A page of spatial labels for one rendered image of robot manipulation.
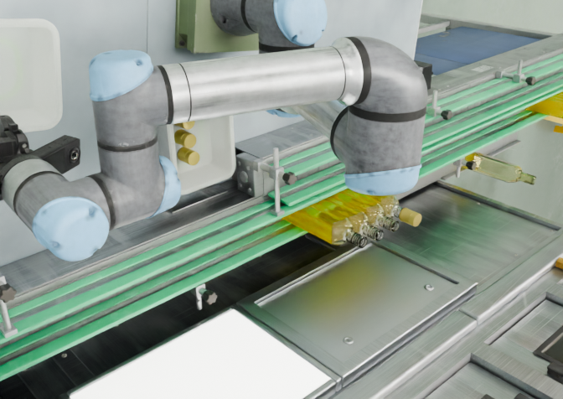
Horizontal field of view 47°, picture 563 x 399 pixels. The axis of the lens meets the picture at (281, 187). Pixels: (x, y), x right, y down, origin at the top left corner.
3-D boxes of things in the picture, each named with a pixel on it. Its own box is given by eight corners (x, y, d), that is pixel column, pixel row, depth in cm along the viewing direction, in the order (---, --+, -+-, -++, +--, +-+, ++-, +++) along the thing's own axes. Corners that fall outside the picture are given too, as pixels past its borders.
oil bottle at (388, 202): (326, 197, 175) (387, 224, 161) (327, 178, 173) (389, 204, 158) (340, 190, 179) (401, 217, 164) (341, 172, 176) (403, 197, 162)
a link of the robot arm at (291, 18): (288, -27, 135) (334, -19, 126) (288, 38, 141) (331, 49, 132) (243, -22, 128) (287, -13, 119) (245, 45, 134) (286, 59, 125)
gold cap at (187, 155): (176, 148, 150) (187, 153, 147) (188, 144, 152) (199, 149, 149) (178, 163, 151) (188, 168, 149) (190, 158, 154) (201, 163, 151)
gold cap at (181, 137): (173, 131, 148) (183, 136, 145) (185, 127, 150) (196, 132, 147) (173, 145, 149) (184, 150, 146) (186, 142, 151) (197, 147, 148)
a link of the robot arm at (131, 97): (451, 31, 90) (94, 70, 71) (442, 106, 94) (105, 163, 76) (403, 17, 99) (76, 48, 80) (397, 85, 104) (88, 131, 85)
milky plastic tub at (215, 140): (156, 186, 151) (176, 199, 145) (145, 95, 142) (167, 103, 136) (215, 165, 162) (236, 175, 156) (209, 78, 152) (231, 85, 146)
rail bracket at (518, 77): (493, 78, 216) (529, 86, 207) (495, 56, 213) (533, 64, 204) (499, 75, 218) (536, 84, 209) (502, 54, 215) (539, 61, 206)
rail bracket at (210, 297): (173, 297, 149) (206, 323, 140) (169, 272, 146) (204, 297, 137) (187, 290, 152) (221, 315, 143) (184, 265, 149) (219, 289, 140)
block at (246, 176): (235, 190, 161) (253, 199, 156) (233, 155, 156) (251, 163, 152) (246, 185, 163) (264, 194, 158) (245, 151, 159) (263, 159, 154)
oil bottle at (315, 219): (278, 218, 165) (339, 250, 151) (278, 199, 162) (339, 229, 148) (295, 210, 168) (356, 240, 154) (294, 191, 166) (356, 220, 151)
